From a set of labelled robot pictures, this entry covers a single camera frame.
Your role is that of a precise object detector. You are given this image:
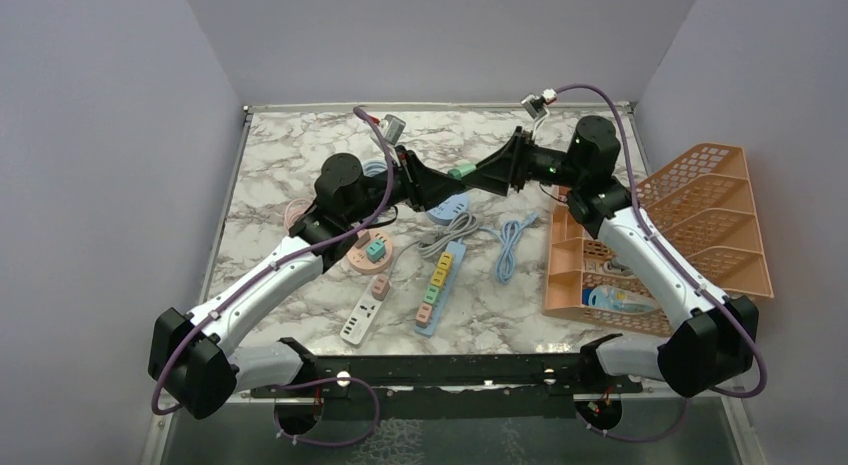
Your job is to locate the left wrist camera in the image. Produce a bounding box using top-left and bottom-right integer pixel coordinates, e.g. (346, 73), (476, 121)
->
(379, 114), (406, 147)

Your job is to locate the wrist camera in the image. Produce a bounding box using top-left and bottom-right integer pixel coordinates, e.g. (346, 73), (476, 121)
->
(379, 114), (406, 147)
(520, 89), (558, 135)

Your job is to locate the yellow charger plug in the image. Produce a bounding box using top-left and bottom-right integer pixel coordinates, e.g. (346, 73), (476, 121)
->
(437, 251), (454, 271)

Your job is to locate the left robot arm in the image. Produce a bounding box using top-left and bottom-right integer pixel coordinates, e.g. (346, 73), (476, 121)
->
(148, 148), (477, 419)

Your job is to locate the green charger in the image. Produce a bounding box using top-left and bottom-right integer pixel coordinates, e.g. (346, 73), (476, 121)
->
(423, 285), (441, 306)

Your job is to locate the grey bundled power cord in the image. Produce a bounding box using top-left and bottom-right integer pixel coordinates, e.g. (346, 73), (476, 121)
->
(390, 214), (484, 265)

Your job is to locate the blue usb cable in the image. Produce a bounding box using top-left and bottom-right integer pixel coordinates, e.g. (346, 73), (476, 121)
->
(479, 210), (539, 286)

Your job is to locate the pink charger front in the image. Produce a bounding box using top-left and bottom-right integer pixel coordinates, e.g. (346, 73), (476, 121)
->
(415, 303), (433, 328)

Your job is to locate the pink charger plug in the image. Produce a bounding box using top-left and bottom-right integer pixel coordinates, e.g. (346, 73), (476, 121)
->
(354, 230), (372, 249)

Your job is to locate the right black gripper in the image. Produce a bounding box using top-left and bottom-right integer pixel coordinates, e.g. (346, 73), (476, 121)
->
(462, 126), (585, 195)

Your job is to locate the pink coiled power cord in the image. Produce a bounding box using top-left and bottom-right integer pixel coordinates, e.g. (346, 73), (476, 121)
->
(283, 198), (314, 235)

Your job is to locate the orange plastic file rack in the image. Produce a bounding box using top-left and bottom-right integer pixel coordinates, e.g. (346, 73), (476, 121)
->
(542, 143), (774, 337)

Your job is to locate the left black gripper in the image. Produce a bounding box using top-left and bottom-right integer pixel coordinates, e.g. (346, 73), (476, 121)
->
(345, 145), (464, 224)

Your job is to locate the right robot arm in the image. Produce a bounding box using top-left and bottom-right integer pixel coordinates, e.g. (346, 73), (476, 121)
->
(461, 115), (768, 398)

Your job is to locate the teal charger plug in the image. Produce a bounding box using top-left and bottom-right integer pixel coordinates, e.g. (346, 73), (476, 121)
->
(366, 239), (387, 264)

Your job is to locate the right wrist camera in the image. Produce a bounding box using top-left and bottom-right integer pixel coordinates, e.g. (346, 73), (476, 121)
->
(520, 89), (558, 135)

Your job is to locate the white power strip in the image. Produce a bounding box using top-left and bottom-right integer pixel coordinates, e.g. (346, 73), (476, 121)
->
(339, 275), (387, 346)

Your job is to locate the blue round power strip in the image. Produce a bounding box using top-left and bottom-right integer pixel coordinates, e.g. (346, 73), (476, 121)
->
(425, 193), (470, 226)

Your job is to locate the green charger plug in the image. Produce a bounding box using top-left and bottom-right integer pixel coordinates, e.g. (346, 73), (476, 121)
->
(447, 162), (476, 181)

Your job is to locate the yellow charger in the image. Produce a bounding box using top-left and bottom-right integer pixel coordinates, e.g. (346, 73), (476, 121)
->
(430, 268), (449, 289)

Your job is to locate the blue long power strip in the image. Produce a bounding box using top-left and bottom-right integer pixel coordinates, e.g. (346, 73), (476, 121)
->
(413, 239), (467, 337)

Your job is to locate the pink charger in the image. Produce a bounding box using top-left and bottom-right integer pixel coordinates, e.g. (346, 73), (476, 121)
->
(415, 303), (433, 328)
(370, 274), (391, 301)

